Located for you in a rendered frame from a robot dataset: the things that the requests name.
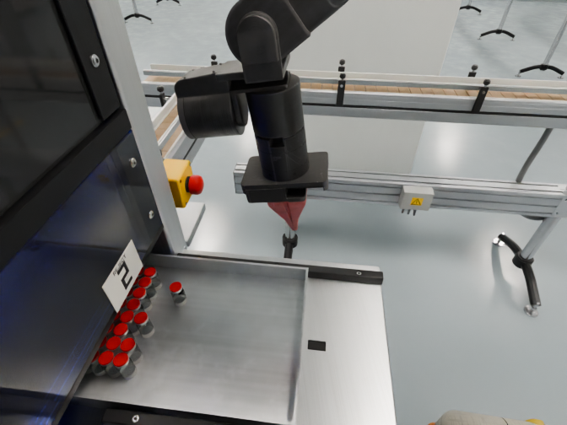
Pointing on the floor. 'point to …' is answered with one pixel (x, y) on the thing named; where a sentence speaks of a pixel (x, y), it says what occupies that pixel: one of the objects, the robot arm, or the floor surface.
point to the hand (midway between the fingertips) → (294, 223)
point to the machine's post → (137, 116)
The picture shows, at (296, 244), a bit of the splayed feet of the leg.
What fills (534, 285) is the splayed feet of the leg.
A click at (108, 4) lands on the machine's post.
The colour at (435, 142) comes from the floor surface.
